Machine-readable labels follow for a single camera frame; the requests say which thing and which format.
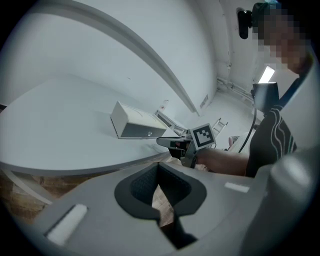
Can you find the white folding frame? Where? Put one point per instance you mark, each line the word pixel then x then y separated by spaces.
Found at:
pixel 170 122

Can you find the dark chest-mounted device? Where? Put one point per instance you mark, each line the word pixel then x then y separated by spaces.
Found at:
pixel 266 96

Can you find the person's right forearm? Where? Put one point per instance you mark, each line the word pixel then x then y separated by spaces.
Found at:
pixel 222 161

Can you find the ceiling light panel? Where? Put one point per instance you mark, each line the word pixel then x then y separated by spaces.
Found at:
pixel 266 74

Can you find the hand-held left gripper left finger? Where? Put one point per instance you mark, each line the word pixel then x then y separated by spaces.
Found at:
pixel 100 200

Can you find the person's head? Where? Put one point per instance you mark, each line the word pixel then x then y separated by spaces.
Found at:
pixel 282 35

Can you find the white table leg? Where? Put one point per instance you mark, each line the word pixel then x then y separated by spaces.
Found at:
pixel 27 187

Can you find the white box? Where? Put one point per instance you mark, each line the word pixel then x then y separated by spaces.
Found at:
pixel 130 113

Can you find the white wall pipes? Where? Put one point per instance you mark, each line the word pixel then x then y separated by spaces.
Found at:
pixel 233 88

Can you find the person's light trouser leg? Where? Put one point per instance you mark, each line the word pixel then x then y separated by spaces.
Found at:
pixel 237 143

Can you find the white stepladder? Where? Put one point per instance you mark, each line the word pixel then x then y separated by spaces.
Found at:
pixel 219 127

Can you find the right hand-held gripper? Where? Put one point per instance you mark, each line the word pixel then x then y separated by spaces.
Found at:
pixel 203 137

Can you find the grey drawer with knob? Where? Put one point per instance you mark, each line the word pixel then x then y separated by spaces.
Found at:
pixel 142 131

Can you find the black head-worn camera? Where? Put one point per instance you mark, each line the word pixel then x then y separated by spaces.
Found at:
pixel 243 23

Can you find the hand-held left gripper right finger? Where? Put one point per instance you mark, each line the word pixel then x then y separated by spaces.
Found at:
pixel 215 200

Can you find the person's black striped shirt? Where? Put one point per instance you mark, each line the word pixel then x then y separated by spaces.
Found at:
pixel 272 140

